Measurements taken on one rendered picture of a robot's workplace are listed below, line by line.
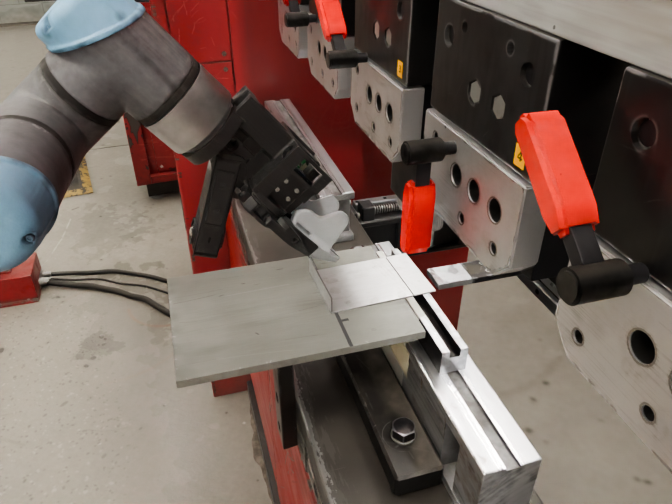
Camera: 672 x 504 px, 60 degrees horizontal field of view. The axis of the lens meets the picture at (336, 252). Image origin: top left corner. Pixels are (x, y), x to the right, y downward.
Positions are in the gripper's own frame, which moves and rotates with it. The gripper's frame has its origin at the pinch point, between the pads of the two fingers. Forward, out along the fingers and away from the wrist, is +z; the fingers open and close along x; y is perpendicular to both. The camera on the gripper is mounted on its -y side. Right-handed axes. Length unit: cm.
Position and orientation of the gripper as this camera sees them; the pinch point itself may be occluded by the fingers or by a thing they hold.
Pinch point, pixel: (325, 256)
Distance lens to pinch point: 66.4
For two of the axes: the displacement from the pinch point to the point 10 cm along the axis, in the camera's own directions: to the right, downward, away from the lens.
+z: 6.2, 5.4, 5.7
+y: 7.3, -6.6, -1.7
